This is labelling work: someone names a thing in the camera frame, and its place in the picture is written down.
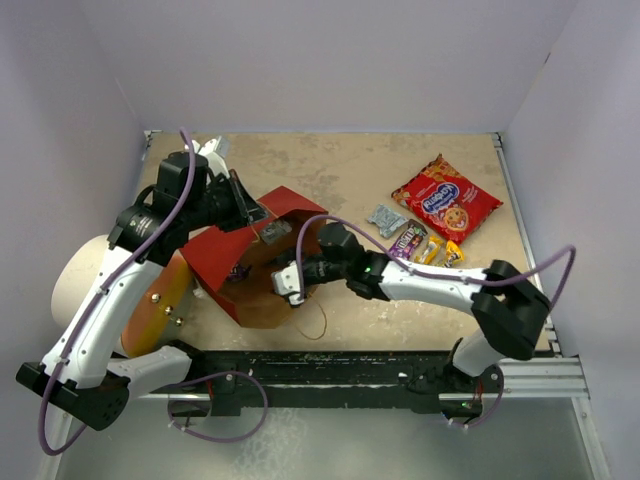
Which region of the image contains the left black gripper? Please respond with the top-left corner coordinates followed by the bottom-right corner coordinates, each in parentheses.
top-left (184, 169), bottom-right (269, 233)

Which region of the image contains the red paper bag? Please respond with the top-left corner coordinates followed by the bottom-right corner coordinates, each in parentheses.
top-left (181, 186), bottom-right (327, 330)

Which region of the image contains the grey snack packet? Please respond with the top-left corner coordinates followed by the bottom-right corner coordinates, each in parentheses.
top-left (367, 204), bottom-right (408, 239)

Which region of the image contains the purple candy packet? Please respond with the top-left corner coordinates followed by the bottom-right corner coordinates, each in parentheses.
top-left (389, 220), bottom-right (428, 260)
top-left (226, 263), bottom-right (252, 283)

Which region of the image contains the yellow candy packet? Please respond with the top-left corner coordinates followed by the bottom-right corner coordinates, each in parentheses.
top-left (438, 240), bottom-right (465, 268)
top-left (414, 235), bottom-right (444, 265)

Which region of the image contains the red cookie snack bag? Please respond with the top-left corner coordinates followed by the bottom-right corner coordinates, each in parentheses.
top-left (391, 154), bottom-right (503, 245)

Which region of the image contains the silver mint sachet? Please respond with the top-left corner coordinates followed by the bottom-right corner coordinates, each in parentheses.
top-left (259, 219), bottom-right (292, 245)

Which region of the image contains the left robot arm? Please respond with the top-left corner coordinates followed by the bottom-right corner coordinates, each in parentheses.
top-left (16, 149), bottom-right (266, 431)

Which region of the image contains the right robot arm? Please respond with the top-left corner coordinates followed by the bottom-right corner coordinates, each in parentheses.
top-left (284, 222), bottom-right (551, 391)

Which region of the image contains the white cylinder with orange lid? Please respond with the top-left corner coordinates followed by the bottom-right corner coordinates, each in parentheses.
top-left (51, 235), bottom-right (195, 357)

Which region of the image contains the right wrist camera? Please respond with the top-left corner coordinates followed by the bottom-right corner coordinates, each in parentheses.
top-left (271, 261), bottom-right (305, 307)

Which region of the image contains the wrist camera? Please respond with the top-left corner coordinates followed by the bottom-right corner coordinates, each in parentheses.
top-left (271, 261), bottom-right (305, 307)
top-left (194, 136), bottom-right (230, 177)

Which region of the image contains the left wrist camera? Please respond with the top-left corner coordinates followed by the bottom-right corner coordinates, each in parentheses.
top-left (194, 136), bottom-right (230, 177)

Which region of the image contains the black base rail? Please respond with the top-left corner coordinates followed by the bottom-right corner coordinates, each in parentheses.
top-left (159, 350), bottom-right (504, 417)

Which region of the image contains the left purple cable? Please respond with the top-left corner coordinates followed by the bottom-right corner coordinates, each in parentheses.
top-left (38, 126), bottom-right (208, 456)

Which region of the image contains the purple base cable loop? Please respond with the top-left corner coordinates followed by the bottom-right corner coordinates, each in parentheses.
top-left (167, 368), bottom-right (271, 443)

